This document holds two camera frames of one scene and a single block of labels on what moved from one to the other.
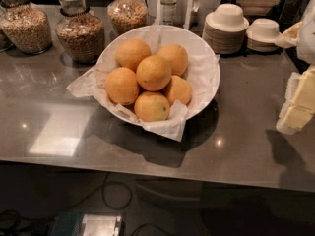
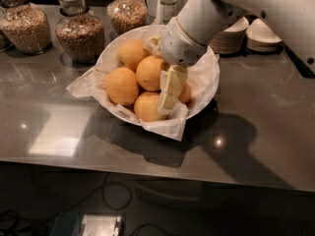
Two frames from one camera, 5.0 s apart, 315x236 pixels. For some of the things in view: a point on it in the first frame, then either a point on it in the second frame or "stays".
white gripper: (307, 38) to (178, 46)
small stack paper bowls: (261, 35) stays
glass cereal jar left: (26, 28) stays
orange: (154, 73) stays
